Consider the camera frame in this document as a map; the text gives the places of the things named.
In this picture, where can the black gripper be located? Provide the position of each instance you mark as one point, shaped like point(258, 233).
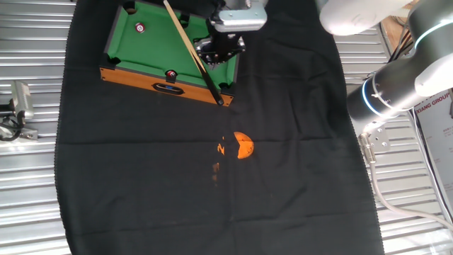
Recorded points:
point(224, 40)

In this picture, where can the wooden pool cue black butt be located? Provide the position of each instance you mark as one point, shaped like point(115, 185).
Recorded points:
point(193, 55)

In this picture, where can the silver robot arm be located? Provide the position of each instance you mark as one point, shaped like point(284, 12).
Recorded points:
point(389, 88)

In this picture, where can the red pool ball white spot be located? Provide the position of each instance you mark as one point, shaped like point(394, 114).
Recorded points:
point(171, 74)

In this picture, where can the mini green pool table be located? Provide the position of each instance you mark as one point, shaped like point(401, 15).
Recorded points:
point(148, 46)

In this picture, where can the red striped pool ball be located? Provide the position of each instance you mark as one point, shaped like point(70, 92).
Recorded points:
point(140, 27)

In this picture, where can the black cloth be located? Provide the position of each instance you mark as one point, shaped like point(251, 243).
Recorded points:
point(141, 195)

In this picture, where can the brown wooden board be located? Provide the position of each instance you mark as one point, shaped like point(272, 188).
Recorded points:
point(393, 39)

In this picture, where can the white printed sign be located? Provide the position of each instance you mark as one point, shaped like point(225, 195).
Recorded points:
point(437, 134)

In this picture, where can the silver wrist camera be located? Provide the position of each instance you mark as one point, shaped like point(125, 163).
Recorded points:
point(240, 21)

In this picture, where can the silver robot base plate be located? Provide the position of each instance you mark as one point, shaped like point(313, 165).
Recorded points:
point(381, 140)

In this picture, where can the silver finned external camera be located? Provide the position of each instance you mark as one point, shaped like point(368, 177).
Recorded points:
point(23, 99)

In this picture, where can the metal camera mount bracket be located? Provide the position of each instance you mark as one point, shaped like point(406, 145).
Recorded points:
point(30, 134)

